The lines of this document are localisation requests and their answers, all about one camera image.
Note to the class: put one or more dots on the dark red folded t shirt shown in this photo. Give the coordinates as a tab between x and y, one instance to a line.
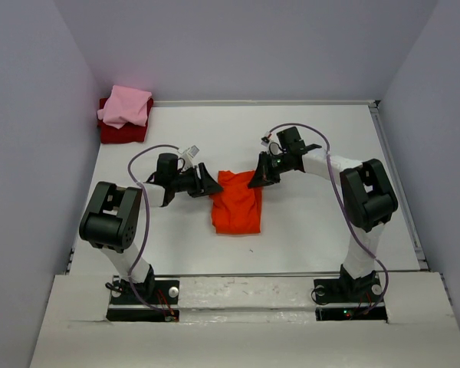
128	133

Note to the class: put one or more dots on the pink folded t shirt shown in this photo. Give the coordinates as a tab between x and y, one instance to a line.
125	105

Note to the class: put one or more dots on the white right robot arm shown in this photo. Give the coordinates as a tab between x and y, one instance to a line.
366	199

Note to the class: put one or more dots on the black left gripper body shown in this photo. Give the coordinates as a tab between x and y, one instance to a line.
187	182

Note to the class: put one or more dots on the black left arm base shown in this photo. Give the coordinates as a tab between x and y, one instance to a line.
160	307

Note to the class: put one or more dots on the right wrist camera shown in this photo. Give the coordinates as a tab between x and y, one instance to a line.
270	145

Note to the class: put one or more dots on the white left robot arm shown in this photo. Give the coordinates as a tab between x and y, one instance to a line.
110	221

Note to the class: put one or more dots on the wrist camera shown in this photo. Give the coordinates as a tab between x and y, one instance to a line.
188	156
270	145

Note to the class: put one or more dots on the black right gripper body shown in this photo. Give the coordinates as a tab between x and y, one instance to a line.
279	164

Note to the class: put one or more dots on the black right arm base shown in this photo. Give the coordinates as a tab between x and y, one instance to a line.
334	304

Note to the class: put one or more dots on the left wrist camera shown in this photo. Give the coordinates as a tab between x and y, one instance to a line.
188	156

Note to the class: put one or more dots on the orange t shirt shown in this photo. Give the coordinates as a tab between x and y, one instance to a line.
237	209

